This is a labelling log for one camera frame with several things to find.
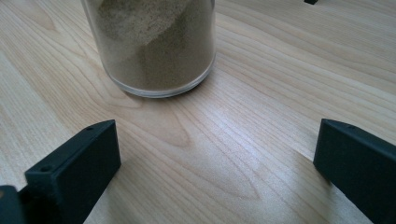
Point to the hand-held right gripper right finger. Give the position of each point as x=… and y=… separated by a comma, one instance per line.
x=358, y=168

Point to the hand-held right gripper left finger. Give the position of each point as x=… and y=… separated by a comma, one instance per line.
x=77, y=165

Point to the clear jar with white lid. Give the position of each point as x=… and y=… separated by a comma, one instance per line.
x=155, y=49

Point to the black metal two-tier rack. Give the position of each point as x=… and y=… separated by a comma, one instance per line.
x=310, y=1

